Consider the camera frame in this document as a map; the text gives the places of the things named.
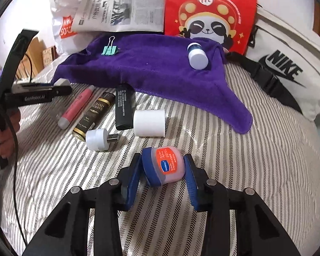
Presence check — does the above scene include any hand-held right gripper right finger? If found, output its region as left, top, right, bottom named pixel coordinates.
left=183, top=153, right=300, bottom=256

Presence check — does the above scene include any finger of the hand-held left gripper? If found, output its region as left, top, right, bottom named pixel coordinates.
left=52, top=86, right=73, bottom=97
left=13, top=83, right=57, bottom=91

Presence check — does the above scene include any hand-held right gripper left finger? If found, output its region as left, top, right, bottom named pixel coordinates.
left=23, top=153, right=142, bottom=256

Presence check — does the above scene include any pink lip gloss tube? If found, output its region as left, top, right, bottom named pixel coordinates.
left=57, top=85, right=96, bottom=130

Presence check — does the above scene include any pink jelly jar blue lid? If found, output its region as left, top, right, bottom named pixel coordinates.
left=141, top=146, right=186, bottom=188

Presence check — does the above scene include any dark perfume bottle gold label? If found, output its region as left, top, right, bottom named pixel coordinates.
left=72, top=92, right=116, bottom=142

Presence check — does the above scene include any white USB night light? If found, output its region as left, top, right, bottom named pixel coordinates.
left=86, top=128, right=121, bottom=151

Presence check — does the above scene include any white cylinder cap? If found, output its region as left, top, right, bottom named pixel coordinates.
left=133, top=109, right=166, bottom=138

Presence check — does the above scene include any black cosmetic tube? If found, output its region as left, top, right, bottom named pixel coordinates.
left=115, top=84, right=135, bottom=131

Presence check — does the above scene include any person's left hand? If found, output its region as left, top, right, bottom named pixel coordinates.
left=0, top=109, right=22, bottom=158

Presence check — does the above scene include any wooden headboard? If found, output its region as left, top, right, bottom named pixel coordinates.
left=15, top=36, right=57, bottom=81

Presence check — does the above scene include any brown printed box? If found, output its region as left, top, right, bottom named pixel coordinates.
left=42, top=46, right=54, bottom=68

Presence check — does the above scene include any striped bedspread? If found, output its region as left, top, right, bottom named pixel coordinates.
left=0, top=64, right=320, bottom=256

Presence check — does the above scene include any green binder clip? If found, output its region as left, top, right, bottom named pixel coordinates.
left=102, top=36, right=121, bottom=57

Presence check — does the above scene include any white plastic bag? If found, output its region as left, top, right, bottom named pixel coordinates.
left=48, top=0, right=94, bottom=57

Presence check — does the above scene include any purple towel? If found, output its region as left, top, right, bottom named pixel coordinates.
left=52, top=33, right=253, bottom=135

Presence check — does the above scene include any newspaper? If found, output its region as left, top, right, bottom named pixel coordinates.
left=71, top=0, right=166, bottom=34

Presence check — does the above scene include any blue jar white lid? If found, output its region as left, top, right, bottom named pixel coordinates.
left=187, top=43, right=209, bottom=70

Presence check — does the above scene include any red panda paper bag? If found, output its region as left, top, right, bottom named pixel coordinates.
left=164, top=0, right=259, bottom=55

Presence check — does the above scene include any black cable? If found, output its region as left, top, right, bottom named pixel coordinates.
left=1, top=52, right=34, bottom=250

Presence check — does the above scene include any white canvas bag black strap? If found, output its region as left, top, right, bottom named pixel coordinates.
left=224, top=4, right=320, bottom=125

